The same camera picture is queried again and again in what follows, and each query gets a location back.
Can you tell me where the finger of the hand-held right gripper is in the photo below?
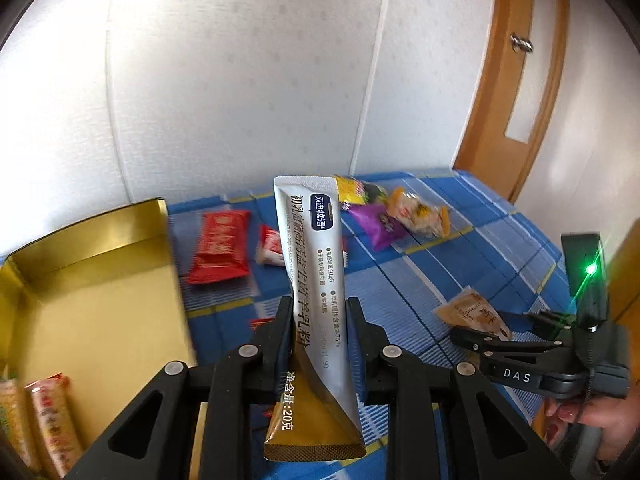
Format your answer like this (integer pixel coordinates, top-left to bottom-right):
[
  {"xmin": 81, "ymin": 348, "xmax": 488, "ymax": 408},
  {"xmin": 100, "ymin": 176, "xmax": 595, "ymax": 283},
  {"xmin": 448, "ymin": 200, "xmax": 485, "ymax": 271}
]
[
  {"xmin": 520, "ymin": 309, "xmax": 583, "ymax": 333},
  {"xmin": 448, "ymin": 326, "xmax": 568, "ymax": 360}
]

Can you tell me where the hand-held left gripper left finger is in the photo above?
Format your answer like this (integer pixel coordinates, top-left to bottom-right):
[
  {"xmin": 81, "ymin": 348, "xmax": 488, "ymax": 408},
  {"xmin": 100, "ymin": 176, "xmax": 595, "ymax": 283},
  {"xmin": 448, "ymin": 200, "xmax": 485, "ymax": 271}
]
[{"xmin": 89, "ymin": 296, "xmax": 297, "ymax": 480}]

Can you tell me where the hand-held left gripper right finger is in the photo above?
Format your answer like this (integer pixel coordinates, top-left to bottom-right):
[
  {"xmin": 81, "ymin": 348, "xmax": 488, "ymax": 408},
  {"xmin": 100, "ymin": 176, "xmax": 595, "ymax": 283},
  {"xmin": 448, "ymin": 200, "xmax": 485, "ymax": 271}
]
[{"xmin": 346, "ymin": 297, "xmax": 553, "ymax": 480}]

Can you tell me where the beige snack packet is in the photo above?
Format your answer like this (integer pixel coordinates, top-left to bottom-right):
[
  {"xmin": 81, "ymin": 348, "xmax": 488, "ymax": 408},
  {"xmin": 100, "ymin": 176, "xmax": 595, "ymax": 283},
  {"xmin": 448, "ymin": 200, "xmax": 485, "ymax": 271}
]
[{"xmin": 434, "ymin": 286, "xmax": 512, "ymax": 341}]

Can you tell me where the silver and gold powder sachet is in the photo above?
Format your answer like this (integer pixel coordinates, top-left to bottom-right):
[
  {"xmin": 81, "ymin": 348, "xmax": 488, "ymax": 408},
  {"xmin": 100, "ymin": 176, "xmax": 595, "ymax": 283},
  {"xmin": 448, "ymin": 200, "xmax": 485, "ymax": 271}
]
[{"xmin": 263, "ymin": 175, "xmax": 367, "ymax": 462}]

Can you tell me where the orange clear seed packet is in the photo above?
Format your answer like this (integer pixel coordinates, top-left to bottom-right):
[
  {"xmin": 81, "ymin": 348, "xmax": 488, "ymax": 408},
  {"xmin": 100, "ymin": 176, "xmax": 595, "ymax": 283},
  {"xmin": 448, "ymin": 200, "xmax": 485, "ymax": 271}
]
[{"xmin": 386, "ymin": 187, "xmax": 451, "ymax": 239}]

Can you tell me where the gold tin box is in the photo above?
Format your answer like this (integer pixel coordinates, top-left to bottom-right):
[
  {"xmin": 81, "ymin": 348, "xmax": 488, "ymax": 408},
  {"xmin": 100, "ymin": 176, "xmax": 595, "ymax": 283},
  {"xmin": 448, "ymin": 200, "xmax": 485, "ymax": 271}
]
[{"xmin": 0, "ymin": 198, "xmax": 202, "ymax": 480}]

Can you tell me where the person's right hand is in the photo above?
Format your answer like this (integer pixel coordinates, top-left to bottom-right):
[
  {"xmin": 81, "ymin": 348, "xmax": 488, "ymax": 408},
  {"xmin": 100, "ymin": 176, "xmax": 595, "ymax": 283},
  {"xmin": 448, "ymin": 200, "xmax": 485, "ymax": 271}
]
[{"xmin": 544, "ymin": 394, "xmax": 627, "ymax": 473}]

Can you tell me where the blue plaid bed sheet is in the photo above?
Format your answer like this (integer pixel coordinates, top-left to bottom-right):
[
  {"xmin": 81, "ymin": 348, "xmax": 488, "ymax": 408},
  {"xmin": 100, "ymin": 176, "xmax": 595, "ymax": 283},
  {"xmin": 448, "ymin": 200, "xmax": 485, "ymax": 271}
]
[{"xmin": 165, "ymin": 169, "xmax": 603, "ymax": 480}]

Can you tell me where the small red white candy packet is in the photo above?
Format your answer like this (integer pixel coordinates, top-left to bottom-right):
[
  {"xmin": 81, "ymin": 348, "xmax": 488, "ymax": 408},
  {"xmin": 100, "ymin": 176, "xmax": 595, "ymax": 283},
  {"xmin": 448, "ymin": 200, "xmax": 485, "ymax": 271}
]
[{"xmin": 255, "ymin": 224, "xmax": 284, "ymax": 267}]

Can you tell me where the red snack packet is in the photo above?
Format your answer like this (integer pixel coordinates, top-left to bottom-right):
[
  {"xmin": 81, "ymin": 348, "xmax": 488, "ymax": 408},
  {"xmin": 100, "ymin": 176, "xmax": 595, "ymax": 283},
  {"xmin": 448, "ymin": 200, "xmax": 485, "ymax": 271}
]
[{"xmin": 186, "ymin": 210, "xmax": 252, "ymax": 286}]

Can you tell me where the purple snack packet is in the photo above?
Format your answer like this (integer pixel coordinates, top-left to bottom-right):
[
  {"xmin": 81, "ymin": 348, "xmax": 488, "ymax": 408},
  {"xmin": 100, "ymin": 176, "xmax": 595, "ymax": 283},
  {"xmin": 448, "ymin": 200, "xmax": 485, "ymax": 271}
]
[{"xmin": 348, "ymin": 203, "xmax": 405, "ymax": 252}]

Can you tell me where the wooden door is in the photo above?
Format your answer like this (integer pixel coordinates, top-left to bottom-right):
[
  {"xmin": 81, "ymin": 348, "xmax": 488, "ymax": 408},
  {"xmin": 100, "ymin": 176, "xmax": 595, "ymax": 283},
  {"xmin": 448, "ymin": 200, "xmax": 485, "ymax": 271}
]
[{"xmin": 451, "ymin": 0, "xmax": 572, "ymax": 206}]

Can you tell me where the orange striped snack bar packet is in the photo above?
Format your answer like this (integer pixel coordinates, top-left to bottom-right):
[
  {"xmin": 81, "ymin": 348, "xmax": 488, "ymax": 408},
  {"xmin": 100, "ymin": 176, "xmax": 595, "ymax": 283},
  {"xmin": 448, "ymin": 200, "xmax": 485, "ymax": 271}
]
[{"xmin": 25, "ymin": 373, "xmax": 85, "ymax": 480}]

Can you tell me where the yellow green snack bar packet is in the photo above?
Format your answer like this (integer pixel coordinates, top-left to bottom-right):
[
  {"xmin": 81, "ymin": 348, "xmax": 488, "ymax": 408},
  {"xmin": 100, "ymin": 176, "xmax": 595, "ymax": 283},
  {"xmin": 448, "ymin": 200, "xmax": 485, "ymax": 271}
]
[{"xmin": 0, "ymin": 377, "xmax": 38, "ymax": 471}]

